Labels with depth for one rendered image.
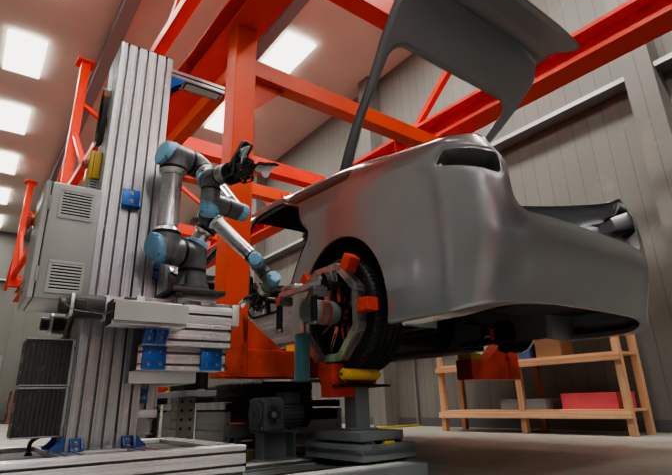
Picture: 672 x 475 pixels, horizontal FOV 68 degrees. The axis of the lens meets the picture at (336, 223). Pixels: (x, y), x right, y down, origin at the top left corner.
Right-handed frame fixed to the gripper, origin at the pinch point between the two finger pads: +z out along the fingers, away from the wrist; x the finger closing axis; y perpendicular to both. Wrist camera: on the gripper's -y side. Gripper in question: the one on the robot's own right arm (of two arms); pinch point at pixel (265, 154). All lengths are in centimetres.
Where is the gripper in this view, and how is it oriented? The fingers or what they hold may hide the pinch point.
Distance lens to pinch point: 185.3
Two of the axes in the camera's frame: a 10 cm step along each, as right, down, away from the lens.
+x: -6.1, -3.8, -7.0
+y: -1.0, 9.1, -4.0
